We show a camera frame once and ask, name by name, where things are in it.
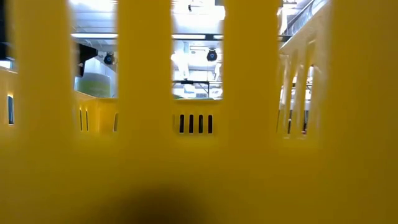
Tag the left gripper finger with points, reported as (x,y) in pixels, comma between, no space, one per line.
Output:
(85,53)

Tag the white ceiling light strip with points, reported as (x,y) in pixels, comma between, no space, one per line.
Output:
(189,36)
(93,35)

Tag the green disinfecting wipes canister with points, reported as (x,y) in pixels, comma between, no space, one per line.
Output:
(93,85)

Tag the yellow slotted plastic basket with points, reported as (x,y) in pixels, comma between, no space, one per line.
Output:
(199,155)

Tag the black metal frame table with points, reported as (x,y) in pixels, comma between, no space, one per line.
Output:
(199,82)

